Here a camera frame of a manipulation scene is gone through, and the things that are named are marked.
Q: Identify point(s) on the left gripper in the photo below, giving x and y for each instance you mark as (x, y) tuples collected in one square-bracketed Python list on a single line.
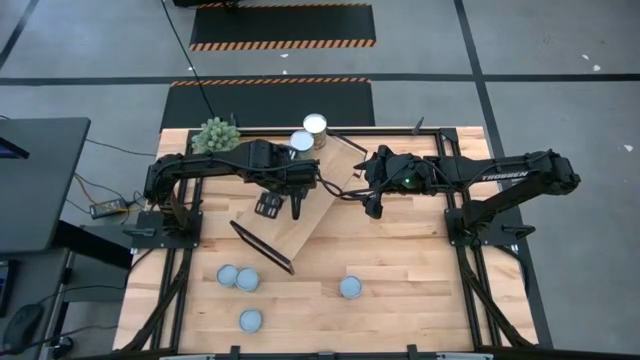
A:
[(292, 177)]

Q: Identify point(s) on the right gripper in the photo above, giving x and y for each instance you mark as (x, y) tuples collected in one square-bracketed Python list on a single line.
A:
[(405, 170)]

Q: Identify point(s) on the carrots label tin can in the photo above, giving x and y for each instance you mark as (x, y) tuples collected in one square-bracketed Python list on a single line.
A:
[(302, 141)]

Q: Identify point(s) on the mixed vegetables label tin can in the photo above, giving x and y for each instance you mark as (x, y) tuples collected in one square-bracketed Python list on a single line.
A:
[(247, 279)]

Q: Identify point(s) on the peaches label tin can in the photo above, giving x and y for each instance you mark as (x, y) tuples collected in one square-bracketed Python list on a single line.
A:
[(315, 123)]

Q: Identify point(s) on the diced tomatoes label tin can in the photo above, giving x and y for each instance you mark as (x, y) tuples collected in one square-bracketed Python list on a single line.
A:
[(350, 287)]

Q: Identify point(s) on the small teal tin can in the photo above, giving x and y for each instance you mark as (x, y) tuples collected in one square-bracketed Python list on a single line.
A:
[(250, 320)]

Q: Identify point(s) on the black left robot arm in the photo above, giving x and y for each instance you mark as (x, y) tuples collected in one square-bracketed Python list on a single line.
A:
[(200, 165)]

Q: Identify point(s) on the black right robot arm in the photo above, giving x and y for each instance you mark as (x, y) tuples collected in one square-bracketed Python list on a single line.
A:
[(465, 167)]

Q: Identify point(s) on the green artificial plant in pot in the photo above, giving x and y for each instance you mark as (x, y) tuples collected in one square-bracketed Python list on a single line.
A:
[(215, 136)]

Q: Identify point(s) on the black hazard-striped floor mat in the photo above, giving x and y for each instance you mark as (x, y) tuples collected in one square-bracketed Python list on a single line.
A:
[(282, 25), (280, 105)]

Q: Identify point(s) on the black power adapter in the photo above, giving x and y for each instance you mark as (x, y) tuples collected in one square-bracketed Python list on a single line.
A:
[(107, 208)]

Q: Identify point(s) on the black desk base bar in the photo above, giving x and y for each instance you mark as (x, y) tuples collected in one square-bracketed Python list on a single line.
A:
[(95, 247)]

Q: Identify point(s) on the dark grey desk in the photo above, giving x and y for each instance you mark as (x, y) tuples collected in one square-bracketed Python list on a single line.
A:
[(45, 190)]

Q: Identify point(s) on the computer monitor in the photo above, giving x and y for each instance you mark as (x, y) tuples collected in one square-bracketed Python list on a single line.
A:
[(10, 150)]

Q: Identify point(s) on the black computer mouse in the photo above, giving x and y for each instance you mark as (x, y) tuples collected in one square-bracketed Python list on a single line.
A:
[(22, 326)]

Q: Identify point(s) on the wooden shelf with black frame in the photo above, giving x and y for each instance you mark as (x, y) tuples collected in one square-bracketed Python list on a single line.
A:
[(280, 230)]

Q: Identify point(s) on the silver aluminium rail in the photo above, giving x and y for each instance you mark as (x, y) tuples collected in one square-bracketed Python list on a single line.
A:
[(465, 357), (185, 357)]

